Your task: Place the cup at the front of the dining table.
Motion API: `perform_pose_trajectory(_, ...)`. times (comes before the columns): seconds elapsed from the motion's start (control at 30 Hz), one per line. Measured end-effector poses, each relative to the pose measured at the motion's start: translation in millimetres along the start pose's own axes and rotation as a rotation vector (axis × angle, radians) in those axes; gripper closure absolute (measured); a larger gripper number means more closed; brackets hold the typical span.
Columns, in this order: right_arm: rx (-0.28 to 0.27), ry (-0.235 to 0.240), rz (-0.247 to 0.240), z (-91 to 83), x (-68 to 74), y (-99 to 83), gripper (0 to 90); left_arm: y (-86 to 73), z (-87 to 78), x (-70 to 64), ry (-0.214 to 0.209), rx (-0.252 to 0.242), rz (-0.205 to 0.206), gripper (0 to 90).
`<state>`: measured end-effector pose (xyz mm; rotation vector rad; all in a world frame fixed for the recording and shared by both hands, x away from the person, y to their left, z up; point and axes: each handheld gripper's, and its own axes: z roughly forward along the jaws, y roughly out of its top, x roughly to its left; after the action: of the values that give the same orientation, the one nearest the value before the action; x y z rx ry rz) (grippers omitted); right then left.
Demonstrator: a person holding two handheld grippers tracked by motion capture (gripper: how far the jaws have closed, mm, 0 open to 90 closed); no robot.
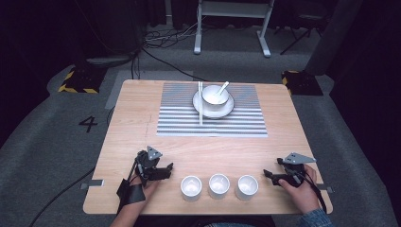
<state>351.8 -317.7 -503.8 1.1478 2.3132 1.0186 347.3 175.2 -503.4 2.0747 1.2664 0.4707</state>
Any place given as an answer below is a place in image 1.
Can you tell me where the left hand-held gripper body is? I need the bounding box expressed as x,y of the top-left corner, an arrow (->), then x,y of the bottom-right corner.
134,145 -> 165,183

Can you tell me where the black yellow striped floor plate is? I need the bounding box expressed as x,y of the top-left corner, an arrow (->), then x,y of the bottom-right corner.
281,69 -> 324,96
58,65 -> 108,95

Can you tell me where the grey metal table bracket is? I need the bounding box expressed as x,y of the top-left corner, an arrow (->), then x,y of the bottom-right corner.
79,179 -> 105,190
316,183 -> 336,194

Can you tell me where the bundle of floor cables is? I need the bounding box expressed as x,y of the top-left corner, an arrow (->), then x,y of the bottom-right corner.
143,22 -> 203,50

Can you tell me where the white plate with dark rim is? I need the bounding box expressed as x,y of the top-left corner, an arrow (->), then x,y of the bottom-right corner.
192,89 -> 235,120

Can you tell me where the black tripod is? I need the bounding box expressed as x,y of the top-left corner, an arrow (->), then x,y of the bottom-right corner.
273,12 -> 323,57

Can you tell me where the white cup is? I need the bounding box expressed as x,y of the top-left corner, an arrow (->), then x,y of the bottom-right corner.
180,175 -> 203,202
207,172 -> 231,201
235,174 -> 260,201

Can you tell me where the white ceramic spoon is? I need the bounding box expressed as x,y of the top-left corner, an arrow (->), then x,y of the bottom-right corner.
213,80 -> 231,97

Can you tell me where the striped grey placemat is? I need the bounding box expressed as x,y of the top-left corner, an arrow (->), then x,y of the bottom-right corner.
156,82 -> 269,138

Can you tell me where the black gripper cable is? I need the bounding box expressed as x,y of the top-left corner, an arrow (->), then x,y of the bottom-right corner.
301,169 -> 328,215

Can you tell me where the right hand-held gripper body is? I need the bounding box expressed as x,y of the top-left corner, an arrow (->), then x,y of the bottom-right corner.
276,151 -> 317,187

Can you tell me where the black wrist strap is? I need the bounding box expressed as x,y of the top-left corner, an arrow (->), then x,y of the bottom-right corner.
115,178 -> 147,216

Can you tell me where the grey column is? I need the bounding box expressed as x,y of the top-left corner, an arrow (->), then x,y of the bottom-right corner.
303,0 -> 364,77

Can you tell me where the black floor cable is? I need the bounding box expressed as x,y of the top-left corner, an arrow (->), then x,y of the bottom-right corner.
28,166 -> 96,227
141,46 -> 210,83

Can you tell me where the white bowl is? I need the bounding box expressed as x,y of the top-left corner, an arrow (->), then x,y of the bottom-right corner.
200,84 -> 230,112

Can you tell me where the white metal stand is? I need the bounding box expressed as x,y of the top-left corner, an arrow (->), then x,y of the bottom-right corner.
193,0 -> 276,59

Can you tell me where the person's right hand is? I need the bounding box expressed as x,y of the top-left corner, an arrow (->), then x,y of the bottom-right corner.
278,164 -> 322,216

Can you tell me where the person's left hand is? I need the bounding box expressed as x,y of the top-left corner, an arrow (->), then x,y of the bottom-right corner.
129,172 -> 161,206

